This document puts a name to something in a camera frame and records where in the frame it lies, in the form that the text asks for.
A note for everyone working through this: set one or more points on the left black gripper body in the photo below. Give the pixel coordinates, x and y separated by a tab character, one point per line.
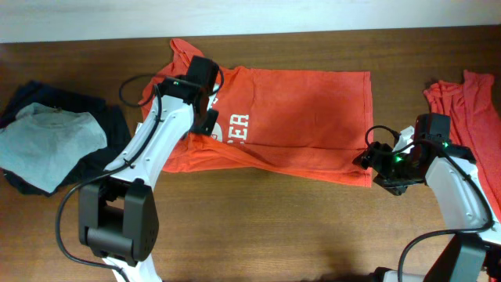
207	124

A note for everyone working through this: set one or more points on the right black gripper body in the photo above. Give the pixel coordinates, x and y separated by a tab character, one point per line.
394	170

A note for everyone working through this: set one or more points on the orange soccer t-shirt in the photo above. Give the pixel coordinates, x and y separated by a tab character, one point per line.
311	124

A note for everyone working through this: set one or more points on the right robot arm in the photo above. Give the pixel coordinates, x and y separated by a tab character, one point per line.
425	154

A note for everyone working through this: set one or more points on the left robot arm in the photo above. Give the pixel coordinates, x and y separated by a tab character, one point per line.
117	214

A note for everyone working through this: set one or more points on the red ribbed garment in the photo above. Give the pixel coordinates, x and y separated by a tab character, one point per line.
474	123

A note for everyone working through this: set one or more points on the grey folded t-shirt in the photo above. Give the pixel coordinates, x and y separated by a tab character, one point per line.
44	144

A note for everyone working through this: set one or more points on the dark navy folded garment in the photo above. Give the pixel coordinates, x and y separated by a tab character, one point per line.
110	118

